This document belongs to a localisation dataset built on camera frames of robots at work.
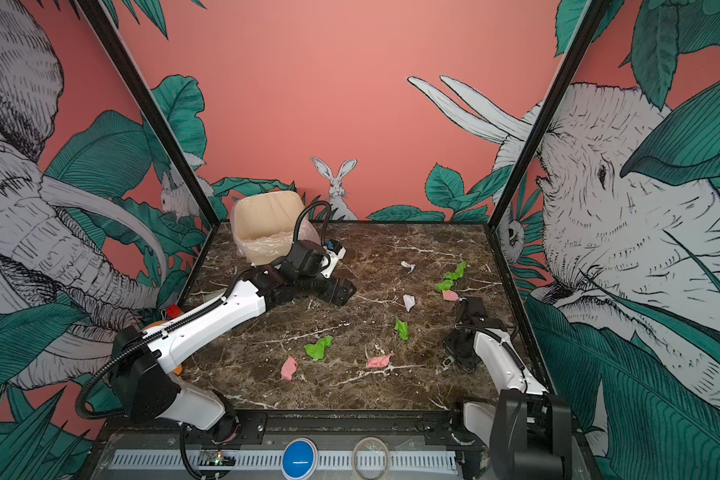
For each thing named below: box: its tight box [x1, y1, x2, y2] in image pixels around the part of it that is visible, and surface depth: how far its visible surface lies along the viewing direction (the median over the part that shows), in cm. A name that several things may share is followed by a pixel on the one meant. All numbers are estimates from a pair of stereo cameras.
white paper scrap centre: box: [403, 294, 416, 312], surface depth 100 cm
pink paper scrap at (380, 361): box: [367, 353, 395, 368], surface depth 86 cm
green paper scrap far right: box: [435, 261, 467, 291], surface depth 106 cm
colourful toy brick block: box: [166, 304, 183, 319], surface depth 91 cm
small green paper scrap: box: [394, 316, 409, 341], surface depth 92 cm
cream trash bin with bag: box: [230, 191, 321, 266], surface depth 95 cm
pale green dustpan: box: [202, 287, 228, 306], surface depth 102 cm
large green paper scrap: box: [304, 336, 333, 361], surface depth 88 cm
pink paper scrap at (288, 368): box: [281, 356, 298, 381], surface depth 86 cm
